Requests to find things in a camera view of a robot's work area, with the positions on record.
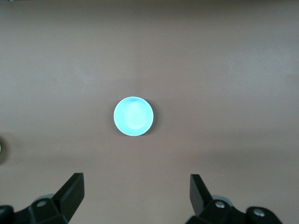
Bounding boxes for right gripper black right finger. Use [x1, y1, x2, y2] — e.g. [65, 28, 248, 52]
[184, 174, 284, 224]

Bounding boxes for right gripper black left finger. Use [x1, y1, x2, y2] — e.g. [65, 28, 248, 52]
[0, 172, 85, 224]

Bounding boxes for light blue bowl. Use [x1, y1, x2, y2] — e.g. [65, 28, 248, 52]
[113, 96, 155, 137]

